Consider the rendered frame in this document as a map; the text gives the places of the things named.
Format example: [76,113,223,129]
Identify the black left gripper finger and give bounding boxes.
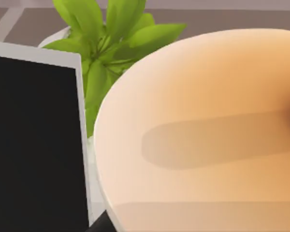
[85,209,120,232]

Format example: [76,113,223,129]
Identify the white framed blackboard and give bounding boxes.
[0,40,90,232]

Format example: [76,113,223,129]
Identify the green plant in white pot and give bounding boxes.
[37,0,187,219]

